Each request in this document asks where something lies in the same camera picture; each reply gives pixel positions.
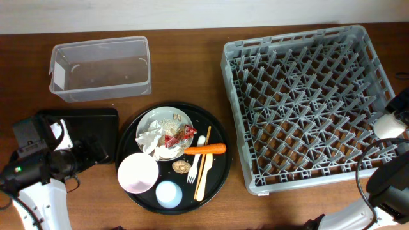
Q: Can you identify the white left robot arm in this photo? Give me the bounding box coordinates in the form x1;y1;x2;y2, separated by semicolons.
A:
1;133;107;229

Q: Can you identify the white plastic fork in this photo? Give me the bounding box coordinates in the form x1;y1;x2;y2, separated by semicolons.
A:
187;135;206;184

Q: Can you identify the round black tray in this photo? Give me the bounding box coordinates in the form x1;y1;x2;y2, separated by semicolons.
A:
116;102;232;215

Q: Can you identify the red snack wrapper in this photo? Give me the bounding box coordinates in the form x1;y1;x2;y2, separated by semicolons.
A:
164;125;197;148

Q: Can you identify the light blue cup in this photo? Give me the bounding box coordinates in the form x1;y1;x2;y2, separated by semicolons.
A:
155;181;183;209

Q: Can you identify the pile of rice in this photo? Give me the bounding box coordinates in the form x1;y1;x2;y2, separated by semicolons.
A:
159;119;180;137

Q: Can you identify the brown mushroom slice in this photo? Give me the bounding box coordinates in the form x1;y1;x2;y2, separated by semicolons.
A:
172;160;191;174

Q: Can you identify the grey plate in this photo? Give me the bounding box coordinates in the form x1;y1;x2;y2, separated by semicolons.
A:
135;106;197;161

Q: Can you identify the wooden chopstick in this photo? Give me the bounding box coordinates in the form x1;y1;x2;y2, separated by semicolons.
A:
194;126;212;201

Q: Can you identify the black rectangular tray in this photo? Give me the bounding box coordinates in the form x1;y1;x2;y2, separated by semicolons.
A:
36;108;119;164

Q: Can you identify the wooden knife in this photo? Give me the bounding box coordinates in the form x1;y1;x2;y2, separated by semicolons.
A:
196;154;213;201

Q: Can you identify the pink bowl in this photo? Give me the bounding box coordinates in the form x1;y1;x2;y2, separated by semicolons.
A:
117;153;159;194

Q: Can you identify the white napkin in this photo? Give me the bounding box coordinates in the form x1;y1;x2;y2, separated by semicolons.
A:
135;120;163;154
153;145;183;161

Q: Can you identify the white cup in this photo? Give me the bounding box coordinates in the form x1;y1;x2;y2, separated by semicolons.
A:
373;114;408;139

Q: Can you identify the clear plastic bin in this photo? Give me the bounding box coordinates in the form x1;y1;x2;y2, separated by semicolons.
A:
49;36;152;103

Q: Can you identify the grey dishwasher rack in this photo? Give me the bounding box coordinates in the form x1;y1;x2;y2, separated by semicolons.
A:
221;25;408;196

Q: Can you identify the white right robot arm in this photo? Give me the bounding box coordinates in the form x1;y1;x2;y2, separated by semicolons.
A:
302;89;408;229

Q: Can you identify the orange carrot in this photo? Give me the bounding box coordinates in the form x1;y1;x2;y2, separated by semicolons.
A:
183;143;227;155

